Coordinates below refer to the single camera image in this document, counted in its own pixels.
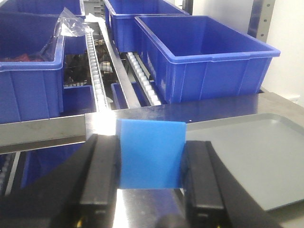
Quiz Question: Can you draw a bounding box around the blue bin front left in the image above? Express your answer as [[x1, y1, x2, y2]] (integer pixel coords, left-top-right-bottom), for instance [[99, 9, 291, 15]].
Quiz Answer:
[[0, 11, 65, 124]]

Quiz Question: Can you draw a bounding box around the grey metal tray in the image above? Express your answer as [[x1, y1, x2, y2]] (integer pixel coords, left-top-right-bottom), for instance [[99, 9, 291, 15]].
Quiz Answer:
[[186, 113, 304, 210]]

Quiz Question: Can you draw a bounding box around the clear plastic bag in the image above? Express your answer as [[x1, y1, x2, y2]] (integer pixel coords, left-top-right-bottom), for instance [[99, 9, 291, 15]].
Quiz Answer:
[[40, 6, 94, 57]]

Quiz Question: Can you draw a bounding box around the blue cube block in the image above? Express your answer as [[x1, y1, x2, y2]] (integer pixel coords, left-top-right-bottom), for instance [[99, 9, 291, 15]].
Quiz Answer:
[[116, 119, 186, 189]]

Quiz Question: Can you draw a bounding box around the grey metal shelf post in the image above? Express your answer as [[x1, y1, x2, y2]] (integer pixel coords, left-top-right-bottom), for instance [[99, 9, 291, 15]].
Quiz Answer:
[[247, 0, 276, 42]]

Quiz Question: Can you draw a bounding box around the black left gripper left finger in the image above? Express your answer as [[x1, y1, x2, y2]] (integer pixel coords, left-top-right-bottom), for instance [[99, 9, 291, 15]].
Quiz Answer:
[[0, 134, 119, 228]]

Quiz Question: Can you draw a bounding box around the white roller conveyor rail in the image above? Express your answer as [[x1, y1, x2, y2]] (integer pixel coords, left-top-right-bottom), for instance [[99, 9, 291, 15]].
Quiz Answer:
[[85, 27, 109, 112]]

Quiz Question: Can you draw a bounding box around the blue bin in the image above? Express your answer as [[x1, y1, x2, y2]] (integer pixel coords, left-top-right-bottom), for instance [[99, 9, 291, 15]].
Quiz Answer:
[[0, 0, 86, 55], [135, 16, 280, 103], [104, 0, 189, 53], [0, 11, 65, 124]]

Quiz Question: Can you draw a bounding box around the blue bin rear right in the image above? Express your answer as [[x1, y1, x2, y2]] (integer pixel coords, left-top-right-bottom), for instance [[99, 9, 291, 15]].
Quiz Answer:
[[104, 0, 189, 53]]

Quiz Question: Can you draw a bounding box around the blue bin front right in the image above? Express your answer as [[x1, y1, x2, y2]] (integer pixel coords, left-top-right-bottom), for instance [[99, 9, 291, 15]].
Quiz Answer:
[[135, 16, 280, 103]]

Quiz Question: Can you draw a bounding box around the blue bin lower shelf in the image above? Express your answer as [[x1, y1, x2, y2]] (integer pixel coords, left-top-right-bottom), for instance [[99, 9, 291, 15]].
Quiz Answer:
[[111, 82, 151, 110]]

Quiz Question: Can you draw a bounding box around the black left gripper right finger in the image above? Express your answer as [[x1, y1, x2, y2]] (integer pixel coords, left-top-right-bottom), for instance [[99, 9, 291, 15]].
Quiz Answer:
[[180, 141, 280, 228]]

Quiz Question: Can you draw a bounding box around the blue bin rear left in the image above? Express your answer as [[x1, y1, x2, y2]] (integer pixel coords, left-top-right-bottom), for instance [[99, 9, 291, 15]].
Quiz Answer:
[[0, 0, 86, 55]]

